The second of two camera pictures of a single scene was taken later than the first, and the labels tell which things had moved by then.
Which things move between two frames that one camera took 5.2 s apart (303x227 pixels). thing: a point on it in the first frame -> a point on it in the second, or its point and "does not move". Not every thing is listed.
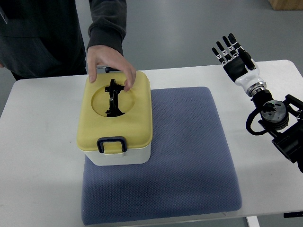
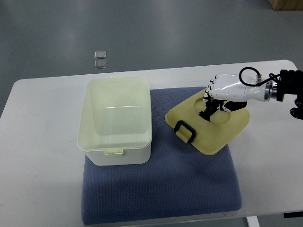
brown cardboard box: [286, 4] does not move
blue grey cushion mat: [190, 172] does not move
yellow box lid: [135, 126] -> [209, 137]
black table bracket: [293, 214] does not move
